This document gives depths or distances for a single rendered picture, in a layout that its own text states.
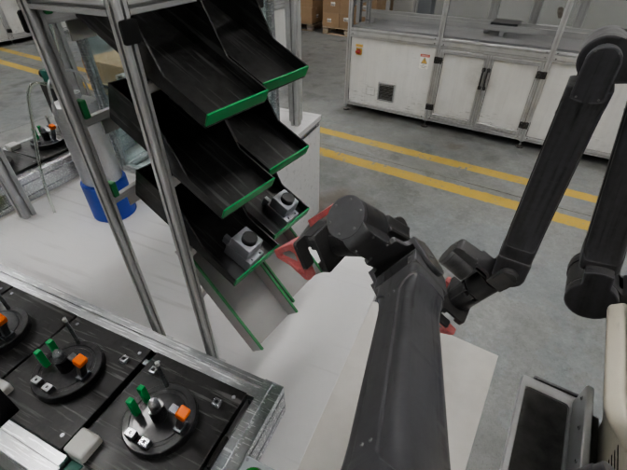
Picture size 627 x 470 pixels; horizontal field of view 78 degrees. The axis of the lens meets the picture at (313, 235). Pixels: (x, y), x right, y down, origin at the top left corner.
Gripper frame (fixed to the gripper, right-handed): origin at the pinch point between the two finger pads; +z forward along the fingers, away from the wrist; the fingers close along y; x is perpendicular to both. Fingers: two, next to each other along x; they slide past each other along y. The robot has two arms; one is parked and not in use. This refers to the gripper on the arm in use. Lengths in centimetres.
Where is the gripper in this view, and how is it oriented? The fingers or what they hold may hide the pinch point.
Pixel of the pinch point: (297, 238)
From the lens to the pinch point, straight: 65.8
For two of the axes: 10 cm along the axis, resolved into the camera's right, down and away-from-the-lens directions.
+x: 3.5, 8.5, 3.9
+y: -5.6, 5.2, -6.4
